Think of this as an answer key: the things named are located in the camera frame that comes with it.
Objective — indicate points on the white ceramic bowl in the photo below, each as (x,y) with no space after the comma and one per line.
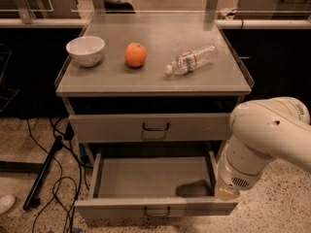
(86,50)

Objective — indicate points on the black floor stand bar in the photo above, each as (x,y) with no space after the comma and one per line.
(35,189)

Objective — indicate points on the yellowish foam-covered gripper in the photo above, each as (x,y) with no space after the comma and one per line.
(233,178)

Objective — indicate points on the orange fruit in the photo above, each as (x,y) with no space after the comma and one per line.
(135,55)

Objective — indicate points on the clear plastic water bottle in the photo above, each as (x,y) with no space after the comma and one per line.
(191,60)

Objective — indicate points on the white shoe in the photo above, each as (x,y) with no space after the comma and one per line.
(6,203)

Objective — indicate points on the grey drawer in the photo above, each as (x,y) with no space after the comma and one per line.
(150,127)
(153,183)

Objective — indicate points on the grey drawer cabinet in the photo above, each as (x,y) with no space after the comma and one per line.
(112,87)

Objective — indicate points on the grey top drawer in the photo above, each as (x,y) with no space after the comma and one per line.
(150,127)

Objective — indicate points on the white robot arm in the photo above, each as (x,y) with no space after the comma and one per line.
(261,132)

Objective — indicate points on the white counter ledge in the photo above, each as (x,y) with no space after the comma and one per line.
(222,23)

